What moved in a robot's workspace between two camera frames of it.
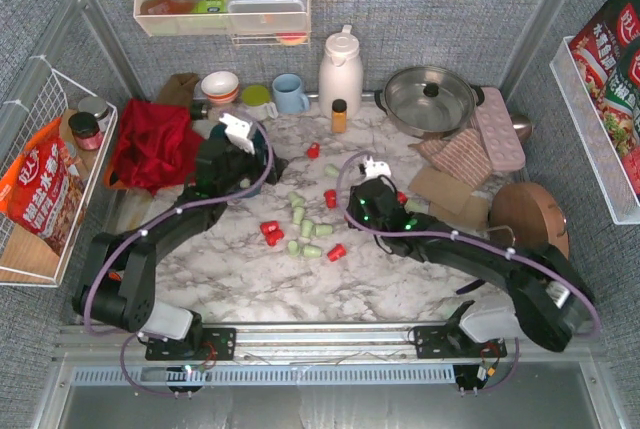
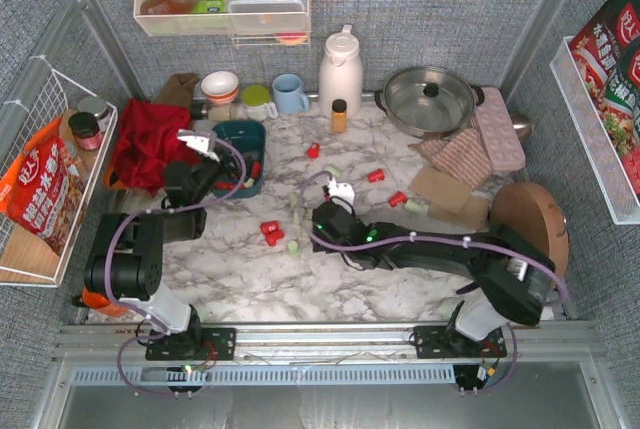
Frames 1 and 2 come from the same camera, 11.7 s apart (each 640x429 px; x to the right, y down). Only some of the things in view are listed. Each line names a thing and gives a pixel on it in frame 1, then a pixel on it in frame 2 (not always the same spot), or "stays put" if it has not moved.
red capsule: x=269 y=226 stays put
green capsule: x=293 y=248 stays put
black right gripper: x=370 y=190 → x=325 y=222
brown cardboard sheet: x=441 y=189 stays put
